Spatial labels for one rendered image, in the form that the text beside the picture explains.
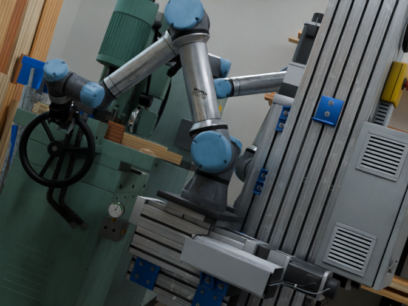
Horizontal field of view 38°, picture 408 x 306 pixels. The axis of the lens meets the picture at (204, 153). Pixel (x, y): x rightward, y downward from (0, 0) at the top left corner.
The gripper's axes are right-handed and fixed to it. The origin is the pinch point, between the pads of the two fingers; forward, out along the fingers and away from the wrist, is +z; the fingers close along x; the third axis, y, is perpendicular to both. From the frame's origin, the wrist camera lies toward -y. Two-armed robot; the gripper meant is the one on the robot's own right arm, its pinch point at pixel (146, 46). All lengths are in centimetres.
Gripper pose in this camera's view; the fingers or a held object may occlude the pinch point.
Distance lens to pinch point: 249.9
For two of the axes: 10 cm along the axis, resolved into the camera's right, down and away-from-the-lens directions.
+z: -9.4, -3.3, 1.1
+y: 1.8, -7.3, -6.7
